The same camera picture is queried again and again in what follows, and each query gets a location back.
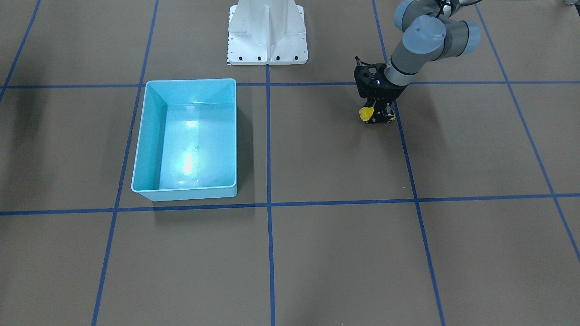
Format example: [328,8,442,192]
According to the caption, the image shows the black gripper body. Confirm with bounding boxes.
[372,80,407,107]

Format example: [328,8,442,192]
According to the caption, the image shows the yellow beetle toy car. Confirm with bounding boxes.
[358,106,393,124]

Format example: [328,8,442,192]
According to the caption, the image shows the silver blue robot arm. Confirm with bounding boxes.
[360,0,481,124]

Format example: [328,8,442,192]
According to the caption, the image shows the turquoise plastic bin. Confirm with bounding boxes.
[131,78,238,201]

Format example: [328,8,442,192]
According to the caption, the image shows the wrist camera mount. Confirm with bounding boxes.
[353,56,389,99]

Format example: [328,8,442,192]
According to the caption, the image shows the white pedestal column base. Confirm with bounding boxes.
[227,0,309,65]

